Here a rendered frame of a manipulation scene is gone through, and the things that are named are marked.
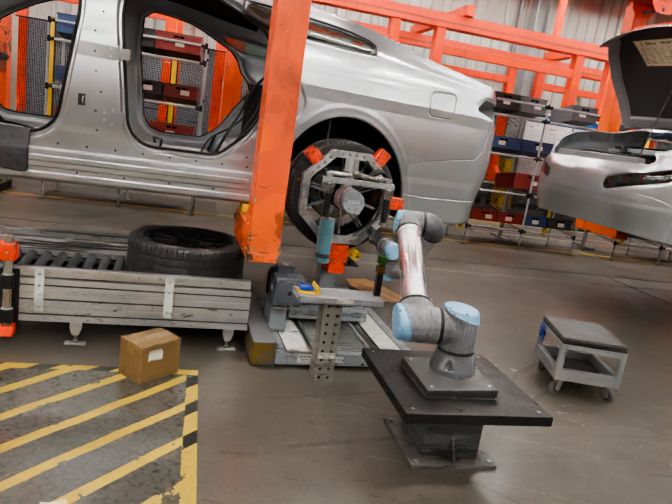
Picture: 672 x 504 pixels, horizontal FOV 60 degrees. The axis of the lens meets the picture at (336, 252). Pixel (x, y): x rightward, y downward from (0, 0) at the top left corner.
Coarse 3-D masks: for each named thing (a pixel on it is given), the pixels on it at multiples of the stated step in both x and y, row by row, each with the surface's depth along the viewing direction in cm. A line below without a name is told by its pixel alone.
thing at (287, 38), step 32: (288, 0) 270; (288, 32) 274; (288, 64) 277; (288, 96) 281; (288, 128) 284; (256, 160) 291; (288, 160) 288; (256, 192) 288; (256, 224) 292; (256, 256) 296
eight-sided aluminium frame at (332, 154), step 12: (324, 156) 335; (336, 156) 332; (348, 156) 334; (360, 156) 336; (372, 156) 338; (312, 168) 330; (372, 168) 341; (300, 192) 336; (300, 204) 334; (312, 228) 339; (336, 240) 346; (348, 240) 347; (360, 240) 348
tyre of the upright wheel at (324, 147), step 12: (312, 144) 353; (324, 144) 338; (336, 144) 339; (348, 144) 341; (360, 144) 343; (300, 156) 346; (300, 168) 337; (384, 168) 350; (288, 180) 343; (300, 180) 339; (288, 192) 341; (288, 204) 342; (288, 216) 359; (300, 216) 344; (300, 228) 346; (312, 240) 350
